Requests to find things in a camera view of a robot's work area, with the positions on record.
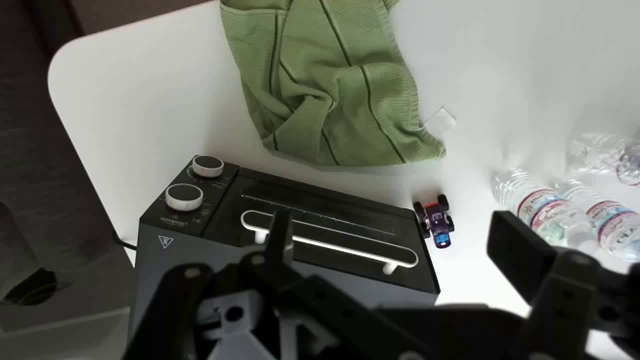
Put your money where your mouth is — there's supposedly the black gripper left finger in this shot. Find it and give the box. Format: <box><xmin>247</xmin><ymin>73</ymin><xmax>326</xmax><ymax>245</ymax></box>
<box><xmin>122</xmin><ymin>208</ymin><xmax>429</xmax><ymax>360</ymax></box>

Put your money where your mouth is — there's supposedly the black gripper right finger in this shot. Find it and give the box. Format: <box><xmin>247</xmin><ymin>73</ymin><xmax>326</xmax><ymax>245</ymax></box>
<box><xmin>487</xmin><ymin>211</ymin><xmax>640</xmax><ymax>360</ymax></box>

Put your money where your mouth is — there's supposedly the oven door with silver handle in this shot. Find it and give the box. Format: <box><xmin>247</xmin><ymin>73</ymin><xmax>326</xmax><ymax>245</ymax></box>
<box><xmin>203</xmin><ymin>168</ymin><xmax>443</xmax><ymax>297</ymax></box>

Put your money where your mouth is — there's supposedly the black toaster oven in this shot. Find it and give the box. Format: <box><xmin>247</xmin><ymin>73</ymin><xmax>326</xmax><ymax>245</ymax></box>
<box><xmin>129</xmin><ymin>155</ymin><xmax>443</xmax><ymax>348</ymax></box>

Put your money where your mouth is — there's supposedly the silver black oven knob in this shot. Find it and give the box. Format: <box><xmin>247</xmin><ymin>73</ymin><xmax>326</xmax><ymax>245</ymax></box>
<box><xmin>190</xmin><ymin>155</ymin><xmax>226</xmax><ymax>181</ymax></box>
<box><xmin>162</xmin><ymin>183</ymin><xmax>206</xmax><ymax>215</ymax></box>

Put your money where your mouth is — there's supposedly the clear water bottle red label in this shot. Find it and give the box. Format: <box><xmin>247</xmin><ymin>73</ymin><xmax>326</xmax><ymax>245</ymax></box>
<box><xmin>490</xmin><ymin>167</ymin><xmax>592</xmax><ymax>246</ymax></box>
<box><xmin>566</xmin><ymin>192</ymin><xmax>640</xmax><ymax>268</ymax></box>

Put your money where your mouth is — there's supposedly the small purple toy car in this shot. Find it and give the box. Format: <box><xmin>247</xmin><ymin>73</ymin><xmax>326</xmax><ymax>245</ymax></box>
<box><xmin>413</xmin><ymin>190</ymin><xmax>459</xmax><ymax>250</ymax></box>

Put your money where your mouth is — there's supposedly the small white paper scrap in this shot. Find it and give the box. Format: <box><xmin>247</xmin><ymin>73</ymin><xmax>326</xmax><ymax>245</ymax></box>
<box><xmin>431</xmin><ymin>104</ymin><xmax>460</xmax><ymax>129</ymax></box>

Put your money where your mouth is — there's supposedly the green striped towel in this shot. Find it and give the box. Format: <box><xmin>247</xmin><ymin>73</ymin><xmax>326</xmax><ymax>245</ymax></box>
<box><xmin>218</xmin><ymin>0</ymin><xmax>449</xmax><ymax>168</ymax></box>

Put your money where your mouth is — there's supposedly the dark brown couch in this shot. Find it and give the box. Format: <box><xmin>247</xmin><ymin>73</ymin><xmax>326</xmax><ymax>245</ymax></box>
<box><xmin>0</xmin><ymin>0</ymin><xmax>137</xmax><ymax>268</ymax></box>

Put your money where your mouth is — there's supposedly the black oven power cord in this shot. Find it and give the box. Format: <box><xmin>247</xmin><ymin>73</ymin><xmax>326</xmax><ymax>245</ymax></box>
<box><xmin>109</xmin><ymin>236</ymin><xmax>141</xmax><ymax>254</ymax></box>

